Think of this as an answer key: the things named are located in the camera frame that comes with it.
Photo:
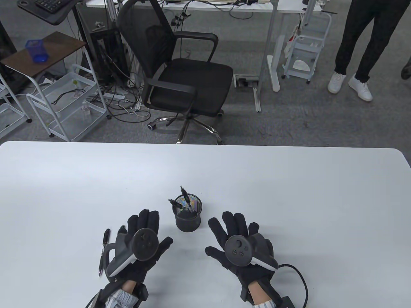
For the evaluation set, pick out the person's left hand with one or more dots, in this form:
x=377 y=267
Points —
x=147 y=221

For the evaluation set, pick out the person's right hand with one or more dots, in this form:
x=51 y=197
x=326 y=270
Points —
x=231 y=226

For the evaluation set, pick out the black click pen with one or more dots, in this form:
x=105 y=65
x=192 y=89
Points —
x=175 y=202
x=105 y=240
x=184 y=192

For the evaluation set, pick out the person's right forearm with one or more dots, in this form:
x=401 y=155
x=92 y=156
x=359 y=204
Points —
x=259 y=293

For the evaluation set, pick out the person's left forearm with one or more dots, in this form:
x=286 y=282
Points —
x=123 y=296

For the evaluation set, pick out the grey handheld controller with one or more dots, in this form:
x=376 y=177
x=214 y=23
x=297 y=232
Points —
x=237 y=251
x=144 y=243

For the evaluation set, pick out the black mesh pen holder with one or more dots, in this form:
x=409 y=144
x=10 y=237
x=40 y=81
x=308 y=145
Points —
x=188 y=224

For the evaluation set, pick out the clear plastic bottle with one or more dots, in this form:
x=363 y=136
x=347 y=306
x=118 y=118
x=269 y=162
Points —
x=86 y=112

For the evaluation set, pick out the white power strip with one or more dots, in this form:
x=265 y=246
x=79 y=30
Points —
x=114 y=95

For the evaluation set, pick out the black mesh office chair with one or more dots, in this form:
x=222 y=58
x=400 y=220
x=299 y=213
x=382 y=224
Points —
x=189 y=83

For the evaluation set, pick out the metal floor socket box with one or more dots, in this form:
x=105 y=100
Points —
x=247 y=81

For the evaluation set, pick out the white standing desk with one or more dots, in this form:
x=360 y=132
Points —
x=276 y=73

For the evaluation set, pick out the black computer tower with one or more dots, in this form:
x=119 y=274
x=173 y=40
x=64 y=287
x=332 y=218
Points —
x=107 y=54

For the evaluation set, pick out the white crumpled paper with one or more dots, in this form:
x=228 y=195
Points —
x=301 y=65

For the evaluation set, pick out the white tiered rolling cart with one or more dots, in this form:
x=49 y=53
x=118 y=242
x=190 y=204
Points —
x=310 y=48

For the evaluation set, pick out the white cart with brown top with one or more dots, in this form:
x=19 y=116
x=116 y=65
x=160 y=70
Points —
x=48 y=53

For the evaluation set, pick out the blue mesh pen cup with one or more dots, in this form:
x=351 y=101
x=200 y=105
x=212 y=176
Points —
x=38 y=53

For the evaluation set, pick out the black keyboard tray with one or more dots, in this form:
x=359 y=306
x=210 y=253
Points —
x=57 y=17

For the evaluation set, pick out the black keyboard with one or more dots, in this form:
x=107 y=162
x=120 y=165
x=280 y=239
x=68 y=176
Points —
x=51 y=4

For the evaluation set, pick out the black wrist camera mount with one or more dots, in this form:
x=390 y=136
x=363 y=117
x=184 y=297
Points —
x=244 y=293
x=143 y=292

